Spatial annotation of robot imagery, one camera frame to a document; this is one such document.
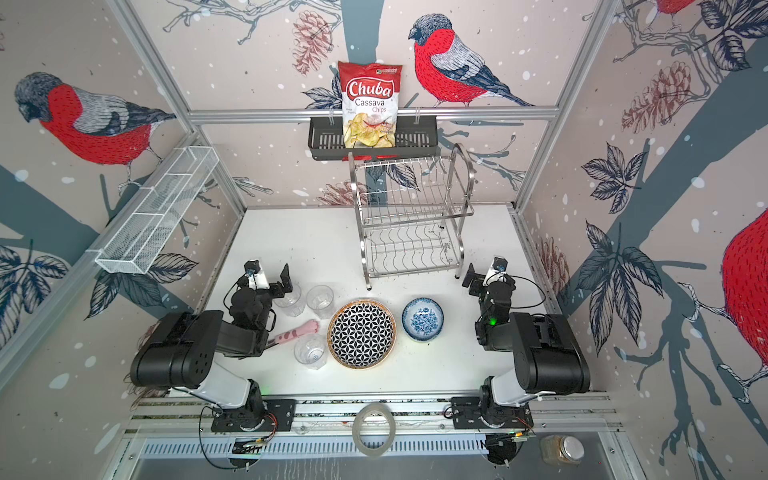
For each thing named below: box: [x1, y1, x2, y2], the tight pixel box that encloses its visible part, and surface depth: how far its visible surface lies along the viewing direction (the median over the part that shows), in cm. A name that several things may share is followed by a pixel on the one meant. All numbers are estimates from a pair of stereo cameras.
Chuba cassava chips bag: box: [338, 61, 403, 149], surface depth 86 cm
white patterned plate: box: [327, 299, 397, 369], surface depth 87 cm
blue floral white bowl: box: [401, 297, 445, 343], surface depth 86 cm
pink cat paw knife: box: [265, 319, 320, 349], surface depth 87 cm
